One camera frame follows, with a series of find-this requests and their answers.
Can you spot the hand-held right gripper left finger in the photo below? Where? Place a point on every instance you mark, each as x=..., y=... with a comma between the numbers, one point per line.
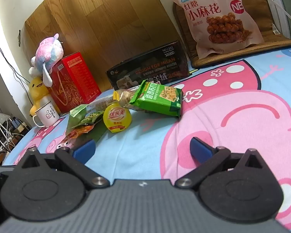
x=83, y=150

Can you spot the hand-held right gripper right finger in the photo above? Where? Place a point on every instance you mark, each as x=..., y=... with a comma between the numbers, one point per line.
x=201, y=149

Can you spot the green cracker packet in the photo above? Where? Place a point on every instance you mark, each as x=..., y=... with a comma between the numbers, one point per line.
x=157, y=99

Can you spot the black cardboard box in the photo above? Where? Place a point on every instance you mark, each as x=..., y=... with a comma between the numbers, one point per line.
x=155, y=63

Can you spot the orange snack packet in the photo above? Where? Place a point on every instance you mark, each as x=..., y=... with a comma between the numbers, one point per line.
x=78, y=132

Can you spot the green pea snack packet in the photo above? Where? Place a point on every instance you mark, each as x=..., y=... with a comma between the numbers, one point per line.
x=92, y=119

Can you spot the green clear snack packet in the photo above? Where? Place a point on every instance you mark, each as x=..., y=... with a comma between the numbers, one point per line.
x=78, y=111

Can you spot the yellow jelly cup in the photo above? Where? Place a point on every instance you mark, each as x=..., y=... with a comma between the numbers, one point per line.
x=116, y=117

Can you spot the white enamel mug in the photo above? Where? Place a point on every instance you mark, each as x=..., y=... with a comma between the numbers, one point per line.
x=47, y=115

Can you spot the printed blanket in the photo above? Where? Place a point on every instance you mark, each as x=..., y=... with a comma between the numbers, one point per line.
x=148, y=138

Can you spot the clear nut snack packet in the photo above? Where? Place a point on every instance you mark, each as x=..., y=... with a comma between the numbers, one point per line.
x=123, y=99

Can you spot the red gift box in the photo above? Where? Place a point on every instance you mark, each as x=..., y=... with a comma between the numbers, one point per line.
x=75, y=82

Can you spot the yellow duck plush toy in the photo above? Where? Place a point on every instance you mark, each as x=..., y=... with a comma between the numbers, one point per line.
x=37, y=89

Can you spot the pastel plush toy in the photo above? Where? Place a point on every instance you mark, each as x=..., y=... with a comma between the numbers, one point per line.
x=48, y=51

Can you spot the large pink snack bag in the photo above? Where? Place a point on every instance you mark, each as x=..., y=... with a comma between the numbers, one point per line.
x=215, y=17

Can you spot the wooden board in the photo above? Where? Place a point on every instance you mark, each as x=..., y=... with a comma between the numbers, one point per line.
x=99, y=17

